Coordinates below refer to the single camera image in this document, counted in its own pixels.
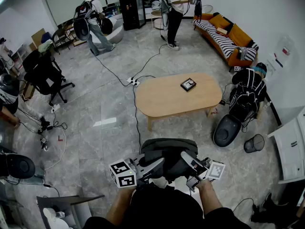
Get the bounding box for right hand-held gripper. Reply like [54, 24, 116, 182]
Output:
[180, 151, 226, 192]

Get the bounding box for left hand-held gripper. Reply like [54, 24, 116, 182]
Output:
[109, 157, 165, 188]

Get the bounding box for dark grey garment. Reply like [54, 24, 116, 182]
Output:
[140, 138, 199, 183]

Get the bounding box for person's left forearm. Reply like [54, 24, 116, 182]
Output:
[105, 187, 137, 226]

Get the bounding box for person's right forearm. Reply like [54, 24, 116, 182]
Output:
[195, 178, 226, 220]

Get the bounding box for person's black shirt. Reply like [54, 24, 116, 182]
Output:
[82, 181, 252, 229]

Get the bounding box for grey shell pack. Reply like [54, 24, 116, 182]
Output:
[213, 114, 242, 148]
[0, 153, 36, 180]
[160, 0, 171, 31]
[73, 18, 91, 42]

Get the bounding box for black mesh waste basket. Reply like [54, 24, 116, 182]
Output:
[244, 134, 265, 154]

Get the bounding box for wooden table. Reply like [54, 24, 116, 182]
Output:
[135, 72, 223, 131]

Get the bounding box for black square framed box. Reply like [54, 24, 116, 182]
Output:
[180, 77, 197, 92]

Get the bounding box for black equipment bundle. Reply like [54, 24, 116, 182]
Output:
[250, 192, 301, 224]

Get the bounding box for white cabinet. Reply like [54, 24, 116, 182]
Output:
[267, 107, 305, 185]

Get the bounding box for orange sofa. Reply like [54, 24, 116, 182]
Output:
[193, 12, 259, 69]

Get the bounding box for black adapter cluster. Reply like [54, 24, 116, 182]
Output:
[37, 116, 54, 135]

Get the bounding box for striped blanket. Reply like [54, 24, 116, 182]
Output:
[193, 19, 258, 61]

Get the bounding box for orange cushion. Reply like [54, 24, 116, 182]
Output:
[209, 14, 231, 30]
[228, 23, 253, 48]

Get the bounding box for white round pouf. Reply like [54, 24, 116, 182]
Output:
[90, 17, 124, 45]

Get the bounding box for black office chair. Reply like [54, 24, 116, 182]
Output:
[22, 49, 76, 106]

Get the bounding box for black bag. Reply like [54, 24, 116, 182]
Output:
[101, 17, 114, 35]

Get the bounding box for round side table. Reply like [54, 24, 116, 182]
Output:
[151, 10, 167, 30]

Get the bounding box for black glass-door fridge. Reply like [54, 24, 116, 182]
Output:
[118, 0, 147, 31]

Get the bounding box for cardboard box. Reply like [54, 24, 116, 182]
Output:
[30, 28, 46, 49]

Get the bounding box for black floor cable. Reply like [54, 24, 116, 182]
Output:
[132, 43, 167, 80]
[132, 83, 143, 155]
[94, 53, 129, 87]

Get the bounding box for white floor cable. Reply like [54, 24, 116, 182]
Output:
[61, 78, 129, 104]

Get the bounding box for white wall notice papers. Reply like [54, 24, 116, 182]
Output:
[266, 34, 295, 80]

